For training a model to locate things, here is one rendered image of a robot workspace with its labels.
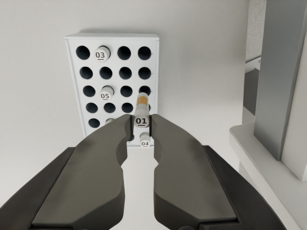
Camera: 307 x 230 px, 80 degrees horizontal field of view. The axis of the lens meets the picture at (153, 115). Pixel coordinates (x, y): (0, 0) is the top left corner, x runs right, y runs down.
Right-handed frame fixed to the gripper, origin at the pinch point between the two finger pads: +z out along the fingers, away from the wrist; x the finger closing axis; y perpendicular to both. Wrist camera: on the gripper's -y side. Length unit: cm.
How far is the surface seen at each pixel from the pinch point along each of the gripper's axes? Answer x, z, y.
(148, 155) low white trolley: 0.7, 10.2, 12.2
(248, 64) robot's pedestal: 54, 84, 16
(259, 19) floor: 55, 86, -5
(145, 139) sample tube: 0.3, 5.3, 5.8
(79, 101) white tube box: -6.6, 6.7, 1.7
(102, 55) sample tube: -3.4, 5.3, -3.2
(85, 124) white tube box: -6.5, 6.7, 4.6
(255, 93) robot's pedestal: 48, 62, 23
